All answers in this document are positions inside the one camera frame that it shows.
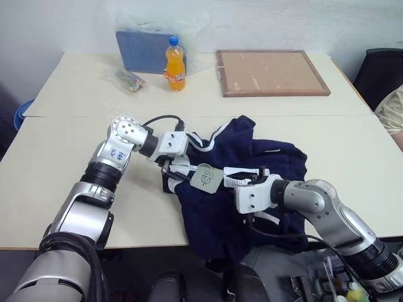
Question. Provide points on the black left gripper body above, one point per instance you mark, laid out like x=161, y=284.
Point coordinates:
x=166, y=163

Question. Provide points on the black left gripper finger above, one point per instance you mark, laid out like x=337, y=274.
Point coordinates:
x=182, y=164
x=179, y=177

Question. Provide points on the small yellow bottle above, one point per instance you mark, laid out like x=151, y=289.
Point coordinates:
x=355, y=294

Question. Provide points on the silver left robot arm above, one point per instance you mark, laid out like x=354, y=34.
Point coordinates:
x=104, y=157

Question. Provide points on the blue fabric pad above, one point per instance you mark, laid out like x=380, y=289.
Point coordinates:
x=141, y=52

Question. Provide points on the blue pad in plastic bag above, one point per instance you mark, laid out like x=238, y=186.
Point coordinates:
x=193, y=34

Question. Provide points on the black office chair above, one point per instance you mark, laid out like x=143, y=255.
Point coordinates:
x=378, y=75

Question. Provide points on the bag of colourful small items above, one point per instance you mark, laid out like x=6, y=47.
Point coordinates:
x=127, y=80

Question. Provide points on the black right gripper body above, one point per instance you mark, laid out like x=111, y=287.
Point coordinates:
x=259, y=177

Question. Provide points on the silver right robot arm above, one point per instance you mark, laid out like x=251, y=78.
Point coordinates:
x=327, y=214

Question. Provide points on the cork board with wooden frame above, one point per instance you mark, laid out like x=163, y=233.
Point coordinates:
x=270, y=74

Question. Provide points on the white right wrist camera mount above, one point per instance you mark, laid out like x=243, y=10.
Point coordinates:
x=253, y=196

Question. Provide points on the blue round object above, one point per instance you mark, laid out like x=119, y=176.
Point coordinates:
x=21, y=114

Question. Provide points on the person in beige shirt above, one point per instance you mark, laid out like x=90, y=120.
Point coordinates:
x=392, y=114

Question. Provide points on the dark rounded shape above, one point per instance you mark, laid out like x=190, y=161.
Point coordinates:
x=168, y=287
x=245, y=284

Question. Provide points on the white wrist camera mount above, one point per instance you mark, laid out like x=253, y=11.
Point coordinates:
x=253, y=196
x=171, y=143

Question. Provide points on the orange soda bottle blue cap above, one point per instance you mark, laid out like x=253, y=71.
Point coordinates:
x=175, y=67

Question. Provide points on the grey paper hang tag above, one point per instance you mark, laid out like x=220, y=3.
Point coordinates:
x=206, y=180

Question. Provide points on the clear plastic storage box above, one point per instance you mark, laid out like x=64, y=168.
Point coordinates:
x=321, y=280

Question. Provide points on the navy jacket with white trim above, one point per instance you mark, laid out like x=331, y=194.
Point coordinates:
x=220, y=217

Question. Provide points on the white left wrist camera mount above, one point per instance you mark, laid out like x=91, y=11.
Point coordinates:
x=171, y=143

